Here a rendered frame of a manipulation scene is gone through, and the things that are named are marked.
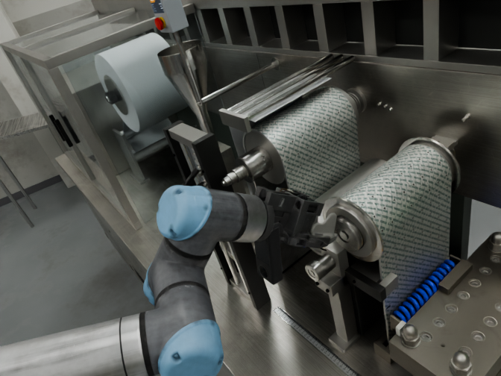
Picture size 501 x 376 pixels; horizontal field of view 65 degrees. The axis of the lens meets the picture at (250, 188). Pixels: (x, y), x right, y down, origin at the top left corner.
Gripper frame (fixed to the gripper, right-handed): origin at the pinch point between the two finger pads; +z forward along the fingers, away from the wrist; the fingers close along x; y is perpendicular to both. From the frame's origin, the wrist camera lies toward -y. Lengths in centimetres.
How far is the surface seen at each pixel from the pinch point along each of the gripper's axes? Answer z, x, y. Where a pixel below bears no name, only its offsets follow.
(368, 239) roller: 2.2, -7.2, 2.8
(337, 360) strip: 18.7, -1.0, -30.5
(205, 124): 9, 68, 11
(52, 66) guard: -34, 94, 14
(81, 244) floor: 49, 264, -122
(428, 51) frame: 15.0, 2.7, 40.8
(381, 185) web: 6.0, -3.4, 12.4
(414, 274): 22.7, -8.3, -4.3
